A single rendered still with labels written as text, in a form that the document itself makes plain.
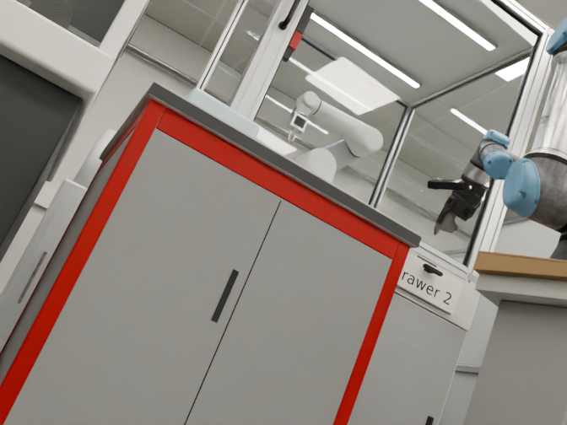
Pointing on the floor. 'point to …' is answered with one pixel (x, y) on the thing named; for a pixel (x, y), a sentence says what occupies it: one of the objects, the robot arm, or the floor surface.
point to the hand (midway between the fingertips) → (434, 229)
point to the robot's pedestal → (522, 354)
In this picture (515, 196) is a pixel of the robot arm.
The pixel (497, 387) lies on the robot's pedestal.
